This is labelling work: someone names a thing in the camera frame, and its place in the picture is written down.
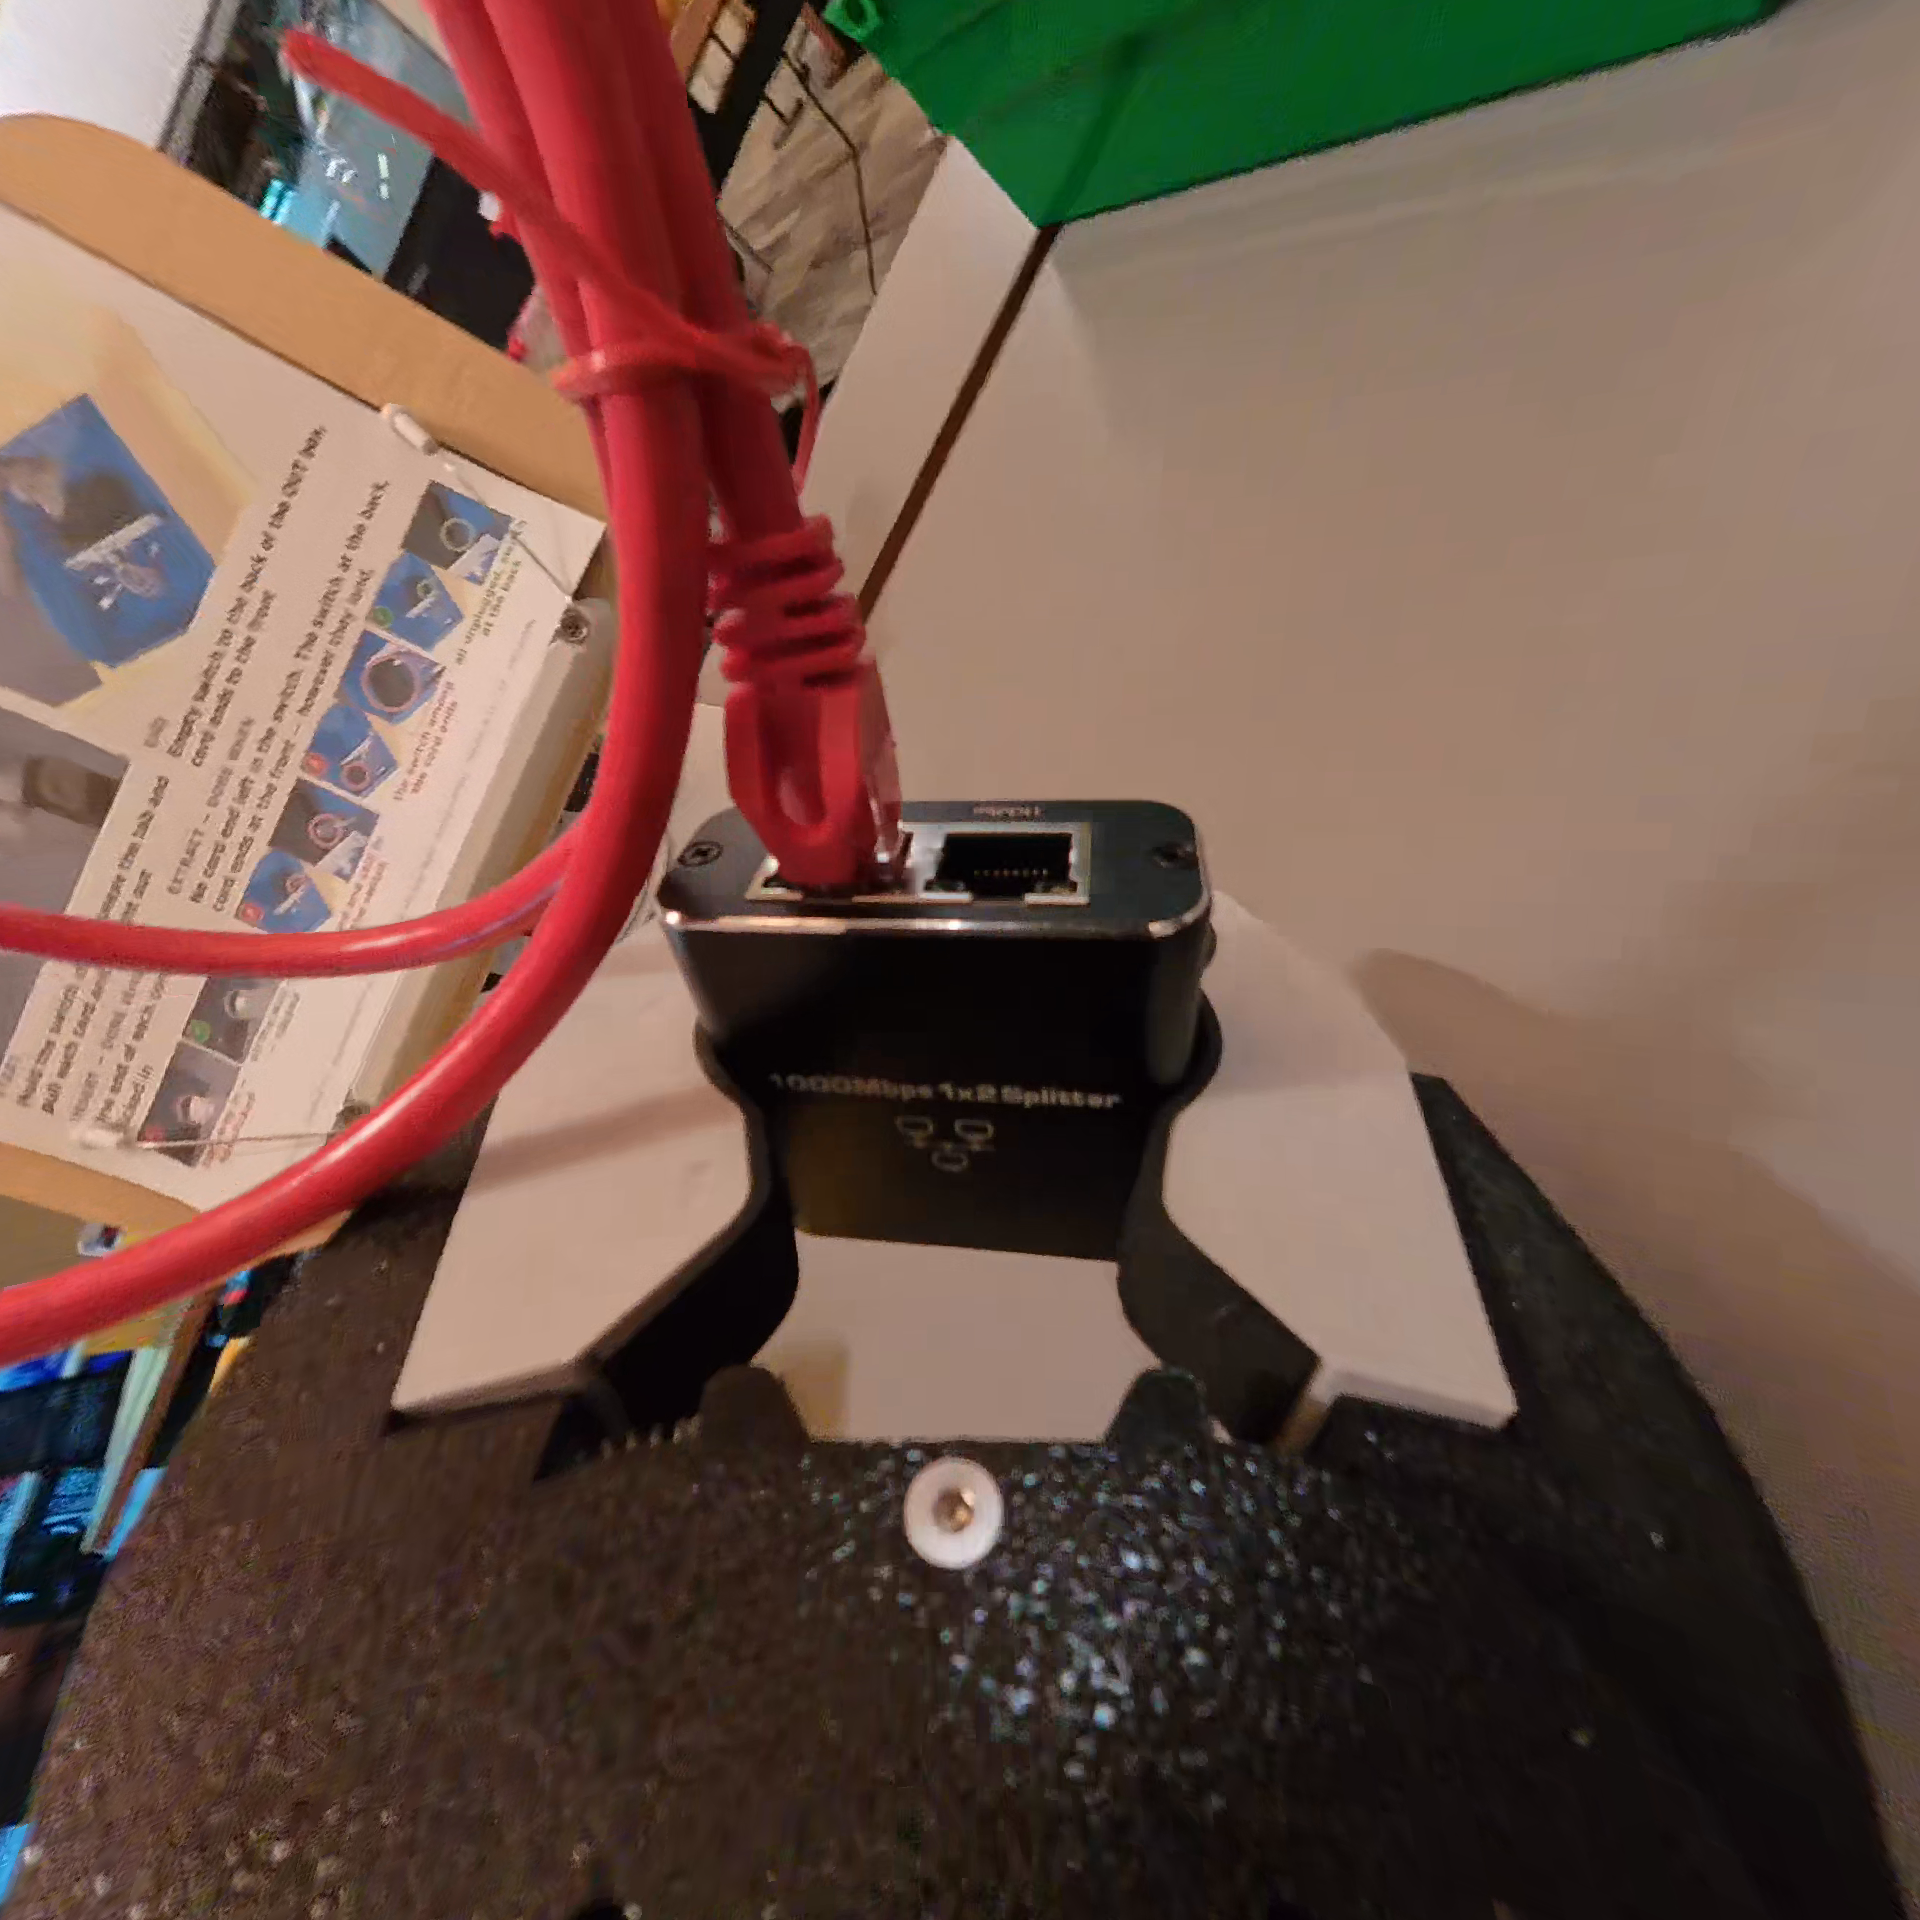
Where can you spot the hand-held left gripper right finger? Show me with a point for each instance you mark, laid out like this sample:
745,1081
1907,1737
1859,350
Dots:
1335,1201

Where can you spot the printed instruction sheet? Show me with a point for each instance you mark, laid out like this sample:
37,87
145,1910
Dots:
300,676

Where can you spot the black ethernet splitter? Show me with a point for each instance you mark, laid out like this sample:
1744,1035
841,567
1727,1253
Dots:
960,1021

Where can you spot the curved wooden board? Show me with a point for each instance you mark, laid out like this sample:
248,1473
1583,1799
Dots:
300,317

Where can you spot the green plastic bin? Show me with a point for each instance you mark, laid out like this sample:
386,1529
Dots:
1200,91

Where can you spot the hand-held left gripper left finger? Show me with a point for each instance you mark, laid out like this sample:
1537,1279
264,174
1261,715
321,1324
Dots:
570,1201

